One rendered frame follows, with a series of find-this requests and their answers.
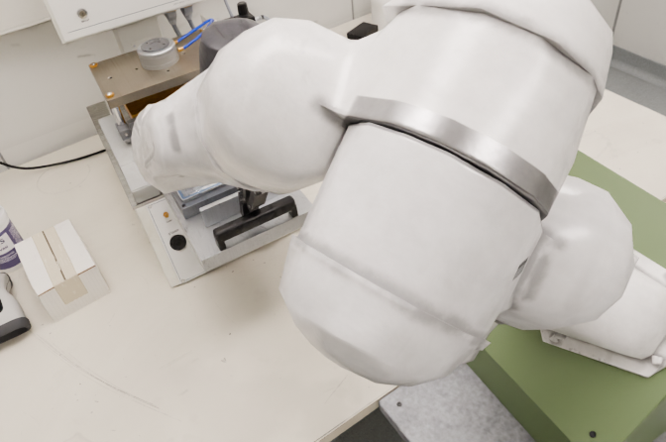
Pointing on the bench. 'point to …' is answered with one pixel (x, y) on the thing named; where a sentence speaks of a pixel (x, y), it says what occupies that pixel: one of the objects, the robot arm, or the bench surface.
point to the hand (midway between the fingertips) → (249, 202)
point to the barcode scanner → (10, 312)
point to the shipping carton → (61, 270)
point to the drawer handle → (254, 220)
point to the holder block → (202, 200)
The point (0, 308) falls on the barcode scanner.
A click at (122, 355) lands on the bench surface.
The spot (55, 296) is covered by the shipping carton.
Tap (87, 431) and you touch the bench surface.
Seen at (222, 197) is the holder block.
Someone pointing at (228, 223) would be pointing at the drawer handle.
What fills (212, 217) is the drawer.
